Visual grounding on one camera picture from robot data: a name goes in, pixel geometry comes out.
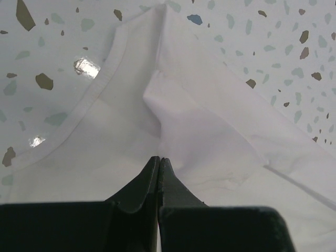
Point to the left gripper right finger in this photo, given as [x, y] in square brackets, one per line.
[188, 224]

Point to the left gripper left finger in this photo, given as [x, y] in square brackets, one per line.
[126, 221]

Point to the white t shirt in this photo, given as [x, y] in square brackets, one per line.
[159, 92]

